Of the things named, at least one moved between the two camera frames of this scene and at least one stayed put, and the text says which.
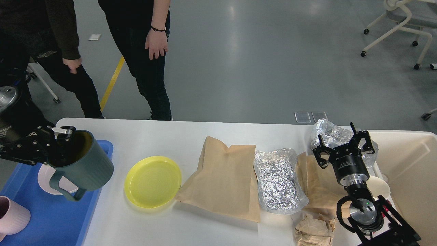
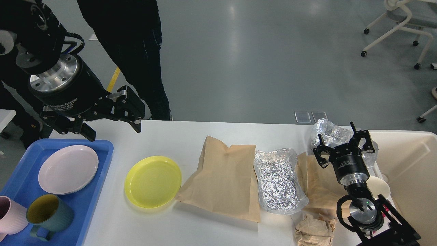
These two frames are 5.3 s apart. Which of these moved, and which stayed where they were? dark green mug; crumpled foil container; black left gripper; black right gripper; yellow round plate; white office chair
Moved: black left gripper; dark green mug
Stayed: crumpled foil container; yellow round plate; white office chair; black right gripper
